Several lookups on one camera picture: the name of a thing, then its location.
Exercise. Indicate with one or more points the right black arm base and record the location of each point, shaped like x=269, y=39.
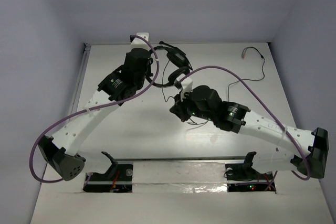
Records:
x=243, y=181

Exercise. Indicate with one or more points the aluminium mounting rail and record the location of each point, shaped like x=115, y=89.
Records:
x=230, y=158

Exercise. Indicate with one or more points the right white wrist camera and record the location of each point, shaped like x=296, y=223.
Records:
x=184, y=84

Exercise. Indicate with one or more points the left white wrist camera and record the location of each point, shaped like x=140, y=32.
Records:
x=140, y=41

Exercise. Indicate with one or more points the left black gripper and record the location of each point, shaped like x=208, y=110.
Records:
x=146, y=67

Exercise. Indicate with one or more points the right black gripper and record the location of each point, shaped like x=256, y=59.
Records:
x=179, y=107

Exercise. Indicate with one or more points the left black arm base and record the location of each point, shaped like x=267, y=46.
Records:
x=117, y=179

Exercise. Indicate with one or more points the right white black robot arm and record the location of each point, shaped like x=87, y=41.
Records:
x=302, y=150

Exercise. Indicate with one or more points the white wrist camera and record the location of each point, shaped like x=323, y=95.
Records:
x=140, y=41
x=184, y=84

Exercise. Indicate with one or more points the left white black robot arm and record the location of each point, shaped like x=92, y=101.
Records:
x=60, y=149

